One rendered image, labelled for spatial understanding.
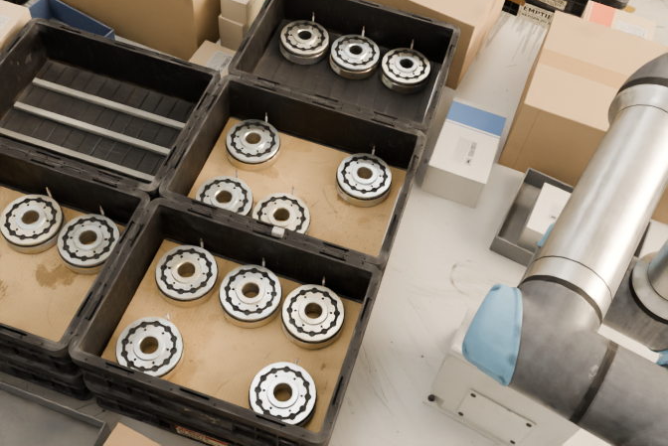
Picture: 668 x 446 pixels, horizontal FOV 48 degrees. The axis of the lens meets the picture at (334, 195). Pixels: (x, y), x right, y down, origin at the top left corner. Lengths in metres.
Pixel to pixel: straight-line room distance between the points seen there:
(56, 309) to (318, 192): 0.50
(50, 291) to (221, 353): 0.31
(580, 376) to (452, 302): 0.85
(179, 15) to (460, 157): 0.68
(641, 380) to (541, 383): 0.07
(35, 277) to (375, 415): 0.62
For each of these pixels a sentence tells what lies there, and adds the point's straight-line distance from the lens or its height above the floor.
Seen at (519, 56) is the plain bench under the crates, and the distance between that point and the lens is 1.91.
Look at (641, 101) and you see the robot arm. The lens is 0.83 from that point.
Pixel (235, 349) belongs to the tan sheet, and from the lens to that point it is 1.24.
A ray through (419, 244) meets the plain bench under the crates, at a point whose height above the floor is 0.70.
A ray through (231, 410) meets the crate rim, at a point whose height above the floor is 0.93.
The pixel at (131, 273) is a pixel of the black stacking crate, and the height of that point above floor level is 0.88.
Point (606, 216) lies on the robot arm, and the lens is 0.71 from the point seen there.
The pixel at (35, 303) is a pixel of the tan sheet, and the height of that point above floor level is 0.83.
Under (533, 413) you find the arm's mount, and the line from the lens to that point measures 1.23.
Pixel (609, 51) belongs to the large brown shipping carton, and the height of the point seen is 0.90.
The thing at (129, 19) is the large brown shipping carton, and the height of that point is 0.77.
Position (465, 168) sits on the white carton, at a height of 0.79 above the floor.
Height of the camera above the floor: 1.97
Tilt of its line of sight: 55 degrees down
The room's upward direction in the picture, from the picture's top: 8 degrees clockwise
